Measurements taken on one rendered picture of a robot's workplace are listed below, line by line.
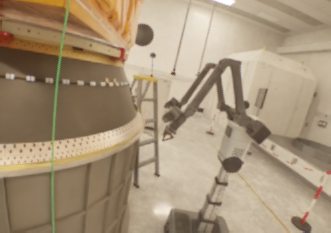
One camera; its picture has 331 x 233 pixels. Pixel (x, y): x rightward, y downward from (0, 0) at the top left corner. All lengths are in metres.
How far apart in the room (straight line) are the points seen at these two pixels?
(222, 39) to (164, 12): 3.16
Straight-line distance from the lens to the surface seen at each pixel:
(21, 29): 0.97
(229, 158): 1.49
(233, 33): 10.04
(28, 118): 0.89
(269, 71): 6.84
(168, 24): 9.09
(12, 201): 0.99
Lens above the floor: 1.62
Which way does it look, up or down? 12 degrees down
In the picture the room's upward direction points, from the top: 13 degrees clockwise
